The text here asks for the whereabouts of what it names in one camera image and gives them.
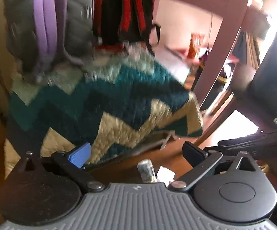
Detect crumpled white green wrapper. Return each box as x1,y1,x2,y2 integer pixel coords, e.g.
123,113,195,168
157,166,175,186

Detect white yellow drink bottle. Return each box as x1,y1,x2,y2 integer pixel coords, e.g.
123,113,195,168
137,159,158,183

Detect green and cream zigzag quilt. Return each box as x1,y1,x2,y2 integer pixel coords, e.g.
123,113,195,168
4,48,203,174

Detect wooden chair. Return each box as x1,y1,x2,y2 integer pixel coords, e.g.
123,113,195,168
196,28,277,149

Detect grey purple backpack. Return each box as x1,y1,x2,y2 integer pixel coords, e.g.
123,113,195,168
4,0,95,82

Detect black red backpack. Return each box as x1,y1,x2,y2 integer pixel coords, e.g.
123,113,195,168
93,0,160,56

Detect metal bed frame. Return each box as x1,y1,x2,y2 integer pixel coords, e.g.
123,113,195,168
119,131,179,158

